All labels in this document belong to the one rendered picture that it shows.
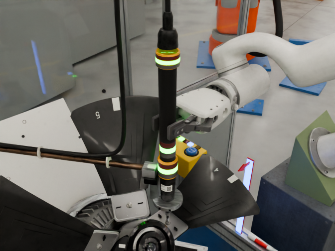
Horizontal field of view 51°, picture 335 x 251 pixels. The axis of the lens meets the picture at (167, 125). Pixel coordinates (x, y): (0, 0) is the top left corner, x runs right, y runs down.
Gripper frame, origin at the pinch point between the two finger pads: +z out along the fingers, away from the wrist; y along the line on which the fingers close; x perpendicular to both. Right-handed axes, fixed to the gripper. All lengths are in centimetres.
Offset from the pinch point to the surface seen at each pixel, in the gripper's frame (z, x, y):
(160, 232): 5.7, -24.0, -3.8
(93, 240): 18.0, -22.6, 3.5
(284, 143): -213, -145, 67
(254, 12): -339, -76, 195
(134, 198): 5.3, -20.4, 5.2
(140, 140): -1.4, -9.6, 10.4
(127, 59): -44, -19, 70
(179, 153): -33, -39, 27
